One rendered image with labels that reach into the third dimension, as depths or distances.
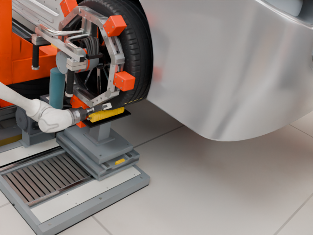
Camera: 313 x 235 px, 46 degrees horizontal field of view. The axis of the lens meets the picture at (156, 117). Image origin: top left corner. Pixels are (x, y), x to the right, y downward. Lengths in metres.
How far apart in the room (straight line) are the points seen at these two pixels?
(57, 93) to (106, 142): 0.52
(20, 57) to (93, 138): 0.71
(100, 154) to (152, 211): 0.50
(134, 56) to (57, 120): 0.52
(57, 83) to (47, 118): 0.40
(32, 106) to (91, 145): 0.65
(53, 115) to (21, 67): 0.68
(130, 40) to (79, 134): 0.90
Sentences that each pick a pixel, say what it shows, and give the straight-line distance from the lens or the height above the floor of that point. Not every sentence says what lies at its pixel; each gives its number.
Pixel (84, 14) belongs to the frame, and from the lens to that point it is 2.12.
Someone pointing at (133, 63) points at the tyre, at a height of 0.94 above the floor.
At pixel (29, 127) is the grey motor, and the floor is 0.30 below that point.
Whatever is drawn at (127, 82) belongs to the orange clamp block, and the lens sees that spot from 1.94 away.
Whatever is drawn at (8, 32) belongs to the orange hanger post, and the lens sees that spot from 2.40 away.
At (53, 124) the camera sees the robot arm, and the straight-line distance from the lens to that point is 1.92.
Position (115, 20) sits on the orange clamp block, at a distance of 1.94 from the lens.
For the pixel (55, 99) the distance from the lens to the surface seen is 2.32.
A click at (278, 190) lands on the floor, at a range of 3.02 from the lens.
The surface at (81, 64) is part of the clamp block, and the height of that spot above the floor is 0.93.
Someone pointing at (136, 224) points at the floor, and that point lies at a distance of 2.35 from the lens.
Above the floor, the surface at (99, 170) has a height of 0.15.
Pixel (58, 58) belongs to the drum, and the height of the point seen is 0.86.
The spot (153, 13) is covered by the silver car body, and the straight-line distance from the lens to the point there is 1.93.
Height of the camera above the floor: 1.72
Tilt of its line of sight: 31 degrees down
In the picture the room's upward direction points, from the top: 13 degrees clockwise
